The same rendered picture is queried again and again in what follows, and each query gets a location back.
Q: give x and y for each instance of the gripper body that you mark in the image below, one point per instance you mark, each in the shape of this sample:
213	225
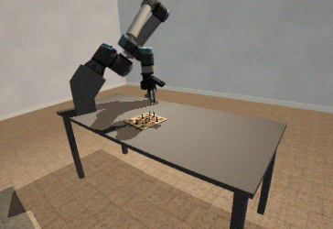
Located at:
146	83

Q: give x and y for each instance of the chessboard with pieces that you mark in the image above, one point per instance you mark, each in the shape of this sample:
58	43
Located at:
145	120

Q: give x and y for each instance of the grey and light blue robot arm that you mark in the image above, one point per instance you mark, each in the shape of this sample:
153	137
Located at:
138	33

